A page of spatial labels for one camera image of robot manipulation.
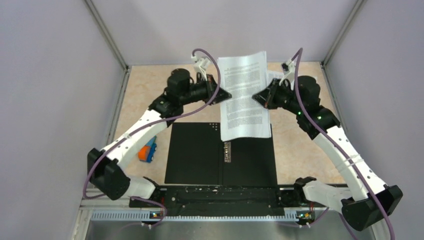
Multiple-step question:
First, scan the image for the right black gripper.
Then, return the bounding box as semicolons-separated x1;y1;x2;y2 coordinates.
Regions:
252;78;304;116

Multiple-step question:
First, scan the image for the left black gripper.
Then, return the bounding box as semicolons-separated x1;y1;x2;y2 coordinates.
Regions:
180;74;232;106

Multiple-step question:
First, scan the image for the printed paper stack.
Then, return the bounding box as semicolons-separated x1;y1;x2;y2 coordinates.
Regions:
217;51;272;142

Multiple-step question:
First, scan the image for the teal folder black inside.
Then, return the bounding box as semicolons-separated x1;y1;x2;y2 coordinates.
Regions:
164;122;278;187

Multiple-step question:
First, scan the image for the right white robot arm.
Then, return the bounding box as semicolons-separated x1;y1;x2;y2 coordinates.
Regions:
252;75;403;231

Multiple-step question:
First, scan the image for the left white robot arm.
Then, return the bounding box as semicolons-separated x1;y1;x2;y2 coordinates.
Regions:
84;68;232;207

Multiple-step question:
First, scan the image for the single printed paper sheet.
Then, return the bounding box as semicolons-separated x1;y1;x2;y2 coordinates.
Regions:
267;70;318;85

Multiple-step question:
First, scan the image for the blue orange toy car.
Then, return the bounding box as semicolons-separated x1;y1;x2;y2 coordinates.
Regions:
137;136;157;163

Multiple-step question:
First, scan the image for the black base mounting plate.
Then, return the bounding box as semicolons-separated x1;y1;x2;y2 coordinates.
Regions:
129;184;311;217

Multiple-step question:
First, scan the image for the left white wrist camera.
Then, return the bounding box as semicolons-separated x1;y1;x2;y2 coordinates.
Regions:
191;55;212;82

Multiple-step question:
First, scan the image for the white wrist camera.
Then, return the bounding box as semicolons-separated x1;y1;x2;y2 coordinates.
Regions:
280;59;296;88
191;55;212;82

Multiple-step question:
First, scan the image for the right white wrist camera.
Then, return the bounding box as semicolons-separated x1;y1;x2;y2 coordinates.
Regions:
280;59;296;88

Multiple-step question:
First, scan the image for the aluminium frame rail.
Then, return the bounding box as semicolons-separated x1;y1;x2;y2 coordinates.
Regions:
79;187;382;223

